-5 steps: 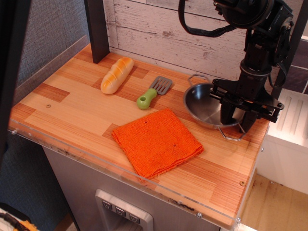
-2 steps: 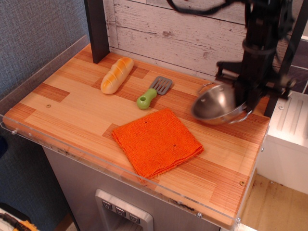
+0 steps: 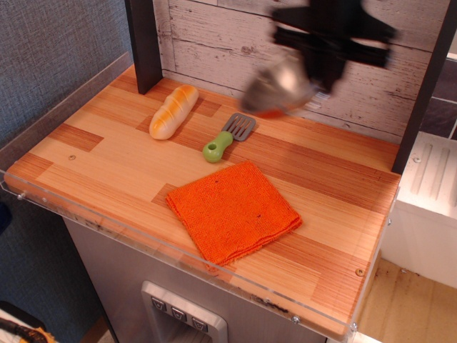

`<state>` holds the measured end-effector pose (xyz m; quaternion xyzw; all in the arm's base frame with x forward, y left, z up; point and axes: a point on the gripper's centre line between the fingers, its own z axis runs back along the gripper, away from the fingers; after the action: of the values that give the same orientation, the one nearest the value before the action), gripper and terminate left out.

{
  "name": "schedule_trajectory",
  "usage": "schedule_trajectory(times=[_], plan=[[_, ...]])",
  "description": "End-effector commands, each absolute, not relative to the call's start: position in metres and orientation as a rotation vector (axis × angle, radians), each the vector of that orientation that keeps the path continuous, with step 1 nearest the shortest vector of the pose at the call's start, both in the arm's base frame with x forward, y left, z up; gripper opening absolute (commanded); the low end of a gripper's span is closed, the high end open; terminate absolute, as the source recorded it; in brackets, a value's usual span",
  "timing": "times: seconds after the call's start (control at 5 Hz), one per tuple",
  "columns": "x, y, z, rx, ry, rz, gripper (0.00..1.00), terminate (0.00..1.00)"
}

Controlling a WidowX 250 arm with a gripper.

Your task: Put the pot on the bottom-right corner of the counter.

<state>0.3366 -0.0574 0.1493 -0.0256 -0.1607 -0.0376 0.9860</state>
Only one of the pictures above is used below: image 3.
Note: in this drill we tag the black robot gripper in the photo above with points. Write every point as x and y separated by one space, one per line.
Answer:
330 33

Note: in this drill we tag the stainless steel two-handled pot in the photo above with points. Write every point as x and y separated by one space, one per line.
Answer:
283 86

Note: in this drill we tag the clear acrylic counter guard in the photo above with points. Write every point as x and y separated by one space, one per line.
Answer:
306 285

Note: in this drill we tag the toy bread loaf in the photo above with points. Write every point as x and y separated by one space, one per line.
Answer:
173 112

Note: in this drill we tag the folded orange cloth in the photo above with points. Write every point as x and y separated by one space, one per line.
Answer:
233 212

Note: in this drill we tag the grey toy fridge cabinet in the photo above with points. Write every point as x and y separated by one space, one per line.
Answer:
118 271

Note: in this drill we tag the silver dispenser button panel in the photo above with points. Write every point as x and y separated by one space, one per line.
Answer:
175 319

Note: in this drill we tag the yellow object bottom left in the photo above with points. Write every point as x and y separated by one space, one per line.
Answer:
35 336

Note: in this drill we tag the green-handled grey toy spatula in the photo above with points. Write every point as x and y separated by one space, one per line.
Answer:
237 128

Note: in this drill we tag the dark right shelf post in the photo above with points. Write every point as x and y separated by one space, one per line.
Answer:
435 65

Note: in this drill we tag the dark shelf post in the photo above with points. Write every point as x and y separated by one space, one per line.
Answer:
144 43
435 65

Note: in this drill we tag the dark left shelf post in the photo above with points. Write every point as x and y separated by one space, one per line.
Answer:
144 43

